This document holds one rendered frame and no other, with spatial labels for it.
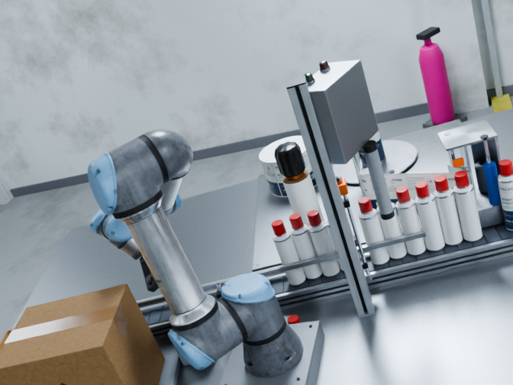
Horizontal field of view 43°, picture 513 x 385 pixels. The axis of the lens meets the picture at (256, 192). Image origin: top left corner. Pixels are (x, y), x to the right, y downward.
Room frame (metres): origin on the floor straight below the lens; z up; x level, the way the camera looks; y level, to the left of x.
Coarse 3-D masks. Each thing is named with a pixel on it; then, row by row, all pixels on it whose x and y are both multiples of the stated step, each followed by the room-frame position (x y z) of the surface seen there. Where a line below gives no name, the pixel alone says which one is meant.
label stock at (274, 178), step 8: (296, 136) 2.24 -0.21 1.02; (272, 144) 2.24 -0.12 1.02; (304, 144) 2.14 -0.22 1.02; (264, 152) 2.20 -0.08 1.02; (272, 152) 2.18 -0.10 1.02; (304, 152) 2.08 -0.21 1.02; (264, 160) 2.13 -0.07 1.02; (272, 160) 2.10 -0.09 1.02; (264, 168) 2.13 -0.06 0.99; (272, 168) 2.09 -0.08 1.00; (272, 176) 2.11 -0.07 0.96; (280, 176) 2.08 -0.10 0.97; (312, 176) 2.08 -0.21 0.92; (272, 184) 2.12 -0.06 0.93; (280, 184) 2.09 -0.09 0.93; (272, 192) 2.15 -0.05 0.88; (280, 192) 2.09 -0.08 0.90
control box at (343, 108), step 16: (336, 64) 1.48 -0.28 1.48; (352, 64) 1.44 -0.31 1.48; (320, 80) 1.41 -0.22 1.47; (336, 80) 1.38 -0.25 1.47; (352, 80) 1.42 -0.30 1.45; (320, 96) 1.35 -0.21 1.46; (336, 96) 1.36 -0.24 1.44; (352, 96) 1.40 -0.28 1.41; (368, 96) 1.45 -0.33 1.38; (320, 112) 1.36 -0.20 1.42; (336, 112) 1.35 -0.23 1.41; (352, 112) 1.39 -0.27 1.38; (368, 112) 1.44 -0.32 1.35; (320, 128) 1.37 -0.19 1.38; (336, 128) 1.34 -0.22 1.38; (352, 128) 1.38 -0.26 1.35; (368, 128) 1.42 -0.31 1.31; (336, 144) 1.35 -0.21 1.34; (352, 144) 1.37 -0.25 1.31; (336, 160) 1.36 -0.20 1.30
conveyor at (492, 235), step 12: (492, 228) 1.47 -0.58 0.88; (504, 228) 1.45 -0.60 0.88; (480, 240) 1.44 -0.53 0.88; (492, 240) 1.42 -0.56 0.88; (432, 252) 1.46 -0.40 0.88; (444, 252) 1.45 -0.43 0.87; (372, 264) 1.51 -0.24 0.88; (396, 264) 1.47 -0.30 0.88; (336, 276) 1.52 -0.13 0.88; (276, 288) 1.56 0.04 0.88; (288, 288) 1.54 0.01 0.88; (300, 288) 1.52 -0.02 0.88; (144, 312) 1.68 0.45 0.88; (156, 312) 1.66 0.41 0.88; (168, 312) 1.64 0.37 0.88
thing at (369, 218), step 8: (360, 200) 1.51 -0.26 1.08; (368, 200) 1.50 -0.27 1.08; (360, 208) 1.51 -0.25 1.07; (368, 208) 1.50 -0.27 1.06; (360, 216) 1.50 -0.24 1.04; (368, 216) 1.49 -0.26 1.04; (376, 216) 1.49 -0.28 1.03; (368, 224) 1.49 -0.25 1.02; (376, 224) 1.49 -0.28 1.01; (368, 232) 1.49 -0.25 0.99; (376, 232) 1.49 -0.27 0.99; (368, 240) 1.50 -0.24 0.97; (376, 240) 1.49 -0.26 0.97; (384, 248) 1.49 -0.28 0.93; (376, 256) 1.49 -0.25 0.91; (384, 256) 1.49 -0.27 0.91; (376, 264) 1.49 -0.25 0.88; (384, 264) 1.49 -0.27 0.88
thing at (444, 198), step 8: (440, 176) 1.48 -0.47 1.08; (440, 184) 1.46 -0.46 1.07; (440, 192) 1.47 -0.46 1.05; (448, 192) 1.46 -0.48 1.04; (440, 200) 1.46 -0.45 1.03; (448, 200) 1.45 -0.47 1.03; (440, 208) 1.46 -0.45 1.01; (448, 208) 1.45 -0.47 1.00; (456, 208) 1.46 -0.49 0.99; (440, 216) 1.47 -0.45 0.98; (448, 216) 1.46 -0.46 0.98; (456, 216) 1.46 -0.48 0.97; (440, 224) 1.48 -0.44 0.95; (448, 224) 1.46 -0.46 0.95; (456, 224) 1.46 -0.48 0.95; (448, 232) 1.46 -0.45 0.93; (456, 232) 1.45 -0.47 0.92; (448, 240) 1.46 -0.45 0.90; (456, 240) 1.45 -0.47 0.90
